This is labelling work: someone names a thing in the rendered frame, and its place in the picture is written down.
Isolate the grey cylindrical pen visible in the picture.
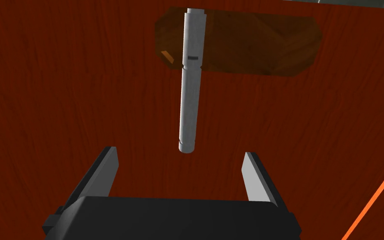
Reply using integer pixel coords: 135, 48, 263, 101
178, 8, 207, 154

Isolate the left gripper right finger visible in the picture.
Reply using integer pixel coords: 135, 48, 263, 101
241, 151, 287, 208

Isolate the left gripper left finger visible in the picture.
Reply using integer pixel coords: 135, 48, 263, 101
64, 146, 120, 210

